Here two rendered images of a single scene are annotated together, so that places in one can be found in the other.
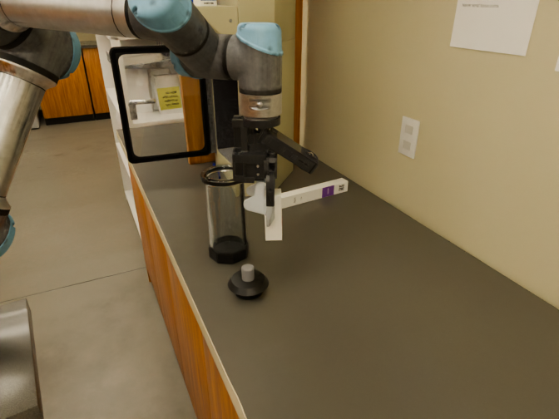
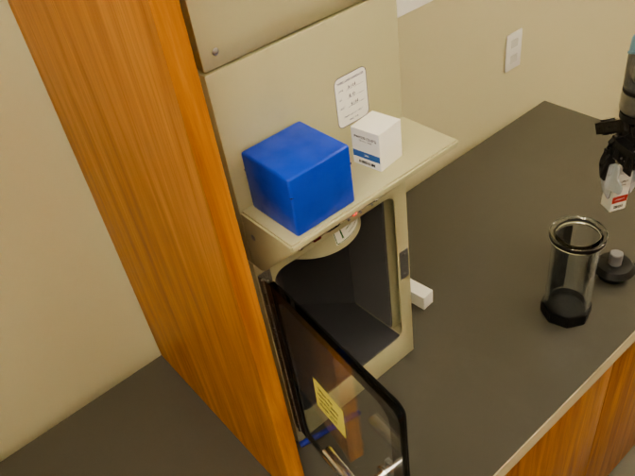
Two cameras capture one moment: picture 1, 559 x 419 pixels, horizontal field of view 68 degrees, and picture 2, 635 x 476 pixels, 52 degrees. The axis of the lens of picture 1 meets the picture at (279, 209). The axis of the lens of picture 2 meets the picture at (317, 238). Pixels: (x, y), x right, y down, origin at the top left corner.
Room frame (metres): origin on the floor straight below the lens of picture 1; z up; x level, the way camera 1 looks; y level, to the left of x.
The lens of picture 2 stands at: (1.56, 0.97, 2.04)
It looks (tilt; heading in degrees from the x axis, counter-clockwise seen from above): 40 degrees down; 261
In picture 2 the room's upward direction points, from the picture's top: 9 degrees counter-clockwise
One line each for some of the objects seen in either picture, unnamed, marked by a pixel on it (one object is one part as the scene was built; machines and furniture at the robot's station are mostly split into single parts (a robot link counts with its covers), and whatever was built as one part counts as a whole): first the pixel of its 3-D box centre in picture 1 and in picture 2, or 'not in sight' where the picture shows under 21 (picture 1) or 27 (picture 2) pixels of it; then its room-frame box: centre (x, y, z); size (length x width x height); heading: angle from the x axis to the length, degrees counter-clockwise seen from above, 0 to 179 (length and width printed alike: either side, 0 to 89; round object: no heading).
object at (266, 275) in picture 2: (210, 102); (286, 358); (1.53, 0.25, 1.19); 0.03 x 0.02 x 0.39; 26
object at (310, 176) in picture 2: not in sight; (299, 177); (1.46, 0.27, 1.56); 0.10 x 0.10 x 0.09; 26
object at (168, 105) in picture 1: (164, 105); (341, 424); (1.48, 0.41, 1.19); 0.30 x 0.01 x 0.40; 110
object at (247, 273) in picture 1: (248, 278); (614, 263); (0.76, 0.07, 0.97); 0.09 x 0.09 x 0.07
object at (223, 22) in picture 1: (201, 23); (356, 201); (1.37, 0.23, 1.46); 0.32 x 0.11 x 0.10; 26
